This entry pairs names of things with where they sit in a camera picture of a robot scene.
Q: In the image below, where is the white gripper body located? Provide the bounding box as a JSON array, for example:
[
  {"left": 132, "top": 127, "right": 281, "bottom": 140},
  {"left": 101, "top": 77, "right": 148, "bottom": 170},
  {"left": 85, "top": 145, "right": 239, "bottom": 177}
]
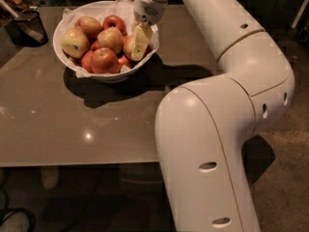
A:
[{"left": 133, "top": 0, "right": 167, "bottom": 25}]

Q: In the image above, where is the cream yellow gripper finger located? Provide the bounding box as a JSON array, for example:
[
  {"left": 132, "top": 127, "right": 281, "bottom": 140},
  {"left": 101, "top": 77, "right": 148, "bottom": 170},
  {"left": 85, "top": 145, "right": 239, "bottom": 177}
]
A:
[{"left": 131, "top": 22, "right": 153, "bottom": 61}]

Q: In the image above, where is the yellow-red apple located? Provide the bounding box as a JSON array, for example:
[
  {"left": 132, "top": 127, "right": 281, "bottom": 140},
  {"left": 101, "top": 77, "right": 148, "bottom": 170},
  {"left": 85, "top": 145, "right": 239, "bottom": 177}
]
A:
[
  {"left": 123, "top": 35, "right": 149, "bottom": 62},
  {"left": 74, "top": 15, "right": 102, "bottom": 41},
  {"left": 98, "top": 27, "right": 124, "bottom": 54}
]

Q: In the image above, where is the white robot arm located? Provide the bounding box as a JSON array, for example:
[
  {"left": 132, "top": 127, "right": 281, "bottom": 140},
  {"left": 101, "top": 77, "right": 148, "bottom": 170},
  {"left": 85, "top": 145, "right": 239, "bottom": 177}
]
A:
[{"left": 133, "top": 0, "right": 295, "bottom": 232}]

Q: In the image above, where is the white paper bowl liner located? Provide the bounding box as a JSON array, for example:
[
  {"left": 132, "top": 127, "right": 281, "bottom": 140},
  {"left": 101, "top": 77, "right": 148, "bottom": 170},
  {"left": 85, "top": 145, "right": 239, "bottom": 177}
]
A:
[{"left": 61, "top": 0, "right": 160, "bottom": 79}]

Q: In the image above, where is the red apple front right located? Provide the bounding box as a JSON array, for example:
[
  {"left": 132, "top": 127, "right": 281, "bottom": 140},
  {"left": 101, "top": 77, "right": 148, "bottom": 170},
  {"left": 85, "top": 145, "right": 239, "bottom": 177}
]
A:
[{"left": 118, "top": 55, "right": 133, "bottom": 69}]

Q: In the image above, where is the red apple at back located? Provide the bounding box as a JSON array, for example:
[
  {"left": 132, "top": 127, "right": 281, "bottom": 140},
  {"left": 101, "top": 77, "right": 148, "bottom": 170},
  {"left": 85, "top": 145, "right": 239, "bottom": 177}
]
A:
[{"left": 102, "top": 14, "right": 126, "bottom": 36}]

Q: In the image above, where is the red apple at front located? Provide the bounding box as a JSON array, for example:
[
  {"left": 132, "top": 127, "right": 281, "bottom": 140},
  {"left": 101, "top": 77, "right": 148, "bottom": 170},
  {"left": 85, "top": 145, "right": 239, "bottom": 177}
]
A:
[{"left": 91, "top": 48, "right": 120, "bottom": 74}]

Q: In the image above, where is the small red apple in middle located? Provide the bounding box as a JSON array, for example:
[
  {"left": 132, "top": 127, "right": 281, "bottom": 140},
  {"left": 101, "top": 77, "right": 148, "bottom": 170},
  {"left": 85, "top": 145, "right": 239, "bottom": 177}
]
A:
[{"left": 90, "top": 41, "right": 99, "bottom": 51}]

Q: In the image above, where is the red apple front left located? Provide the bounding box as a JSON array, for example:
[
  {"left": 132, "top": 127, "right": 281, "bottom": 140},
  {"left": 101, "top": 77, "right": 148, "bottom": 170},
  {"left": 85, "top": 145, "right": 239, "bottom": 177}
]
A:
[{"left": 81, "top": 50, "right": 94, "bottom": 73}]

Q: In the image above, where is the yellow-green apple with sticker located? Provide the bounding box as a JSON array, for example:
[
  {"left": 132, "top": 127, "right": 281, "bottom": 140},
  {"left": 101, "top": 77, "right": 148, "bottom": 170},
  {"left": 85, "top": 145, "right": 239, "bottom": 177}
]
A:
[{"left": 60, "top": 28, "right": 90, "bottom": 59}]

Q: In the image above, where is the black mesh pen cup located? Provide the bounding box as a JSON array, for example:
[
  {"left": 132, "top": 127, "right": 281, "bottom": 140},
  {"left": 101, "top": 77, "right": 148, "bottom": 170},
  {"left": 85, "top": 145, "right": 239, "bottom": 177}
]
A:
[{"left": 6, "top": 11, "right": 48, "bottom": 47}]

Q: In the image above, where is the white shoe with black strap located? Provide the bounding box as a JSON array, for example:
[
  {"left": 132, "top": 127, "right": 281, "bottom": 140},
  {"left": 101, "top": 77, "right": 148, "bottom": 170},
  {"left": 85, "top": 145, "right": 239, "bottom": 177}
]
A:
[{"left": 0, "top": 209, "right": 36, "bottom": 232}]

